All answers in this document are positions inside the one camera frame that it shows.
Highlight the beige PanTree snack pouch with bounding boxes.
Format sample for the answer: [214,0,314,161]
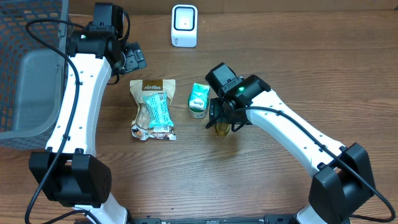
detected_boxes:
[129,79,177,141]

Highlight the grey plastic mesh basket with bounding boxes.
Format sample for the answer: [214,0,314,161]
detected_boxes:
[1,0,69,150]

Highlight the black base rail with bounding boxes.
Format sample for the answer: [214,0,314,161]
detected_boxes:
[127,214,298,224]

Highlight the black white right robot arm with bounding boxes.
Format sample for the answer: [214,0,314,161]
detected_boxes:
[205,63,375,223]

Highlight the green lid white jar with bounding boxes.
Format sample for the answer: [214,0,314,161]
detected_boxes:
[188,94,209,119]

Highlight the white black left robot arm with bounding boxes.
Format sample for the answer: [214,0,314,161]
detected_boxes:
[29,2,147,223]

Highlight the yellow liquid bottle silver cap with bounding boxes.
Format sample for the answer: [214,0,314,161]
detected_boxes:
[215,122,231,136]

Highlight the teal snack bar wrapper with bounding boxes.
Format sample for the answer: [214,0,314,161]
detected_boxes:
[143,92,174,128]

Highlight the teal tissue pack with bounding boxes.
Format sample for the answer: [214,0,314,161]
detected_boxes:
[188,83,210,111]

